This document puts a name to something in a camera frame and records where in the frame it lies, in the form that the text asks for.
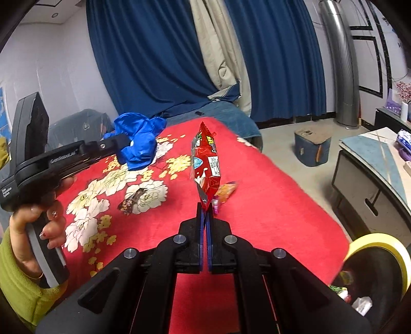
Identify blue storage stool box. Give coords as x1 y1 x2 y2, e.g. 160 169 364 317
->
294 126 332 167

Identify red snack bag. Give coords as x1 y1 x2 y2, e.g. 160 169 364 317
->
191 122 221 211

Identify coffee table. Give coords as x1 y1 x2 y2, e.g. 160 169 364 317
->
332 127 410 246

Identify blue curtain left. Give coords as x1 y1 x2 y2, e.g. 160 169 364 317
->
86 0 242 120

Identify blue curtain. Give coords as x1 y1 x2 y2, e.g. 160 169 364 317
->
86 0 242 120
225 1 326 123

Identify blue plastic bag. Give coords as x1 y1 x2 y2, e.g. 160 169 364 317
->
103 113 166 171

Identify person's left hand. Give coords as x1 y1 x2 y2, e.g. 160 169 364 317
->
8 177 76 279

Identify black tv stand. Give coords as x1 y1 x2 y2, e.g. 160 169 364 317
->
374 107 411 133

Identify yellow rimmed trash bin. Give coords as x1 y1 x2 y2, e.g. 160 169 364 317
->
330 233 410 333

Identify white vase red flowers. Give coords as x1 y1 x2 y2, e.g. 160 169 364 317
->
396 81 411 121

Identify orange purple candy wrapper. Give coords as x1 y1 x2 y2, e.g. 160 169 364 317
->
211 182 238 215

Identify silver tower air conditioner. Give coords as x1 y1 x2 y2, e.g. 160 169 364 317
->
318 1 359 128

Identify purple bag on table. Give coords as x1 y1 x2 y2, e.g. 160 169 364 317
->
396 142 411 161

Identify white tissue pack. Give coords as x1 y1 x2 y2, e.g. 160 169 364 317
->
396 129 411 151

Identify beige curtain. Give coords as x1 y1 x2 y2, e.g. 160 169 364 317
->
190 1 251 116

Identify green sleeve forearm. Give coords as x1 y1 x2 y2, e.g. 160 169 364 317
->
1 230 68 332

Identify dark brown wrapper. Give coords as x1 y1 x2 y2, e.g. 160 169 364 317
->
117 188 146 215

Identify blue curtain right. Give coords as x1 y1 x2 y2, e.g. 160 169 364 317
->
225 1 326 123

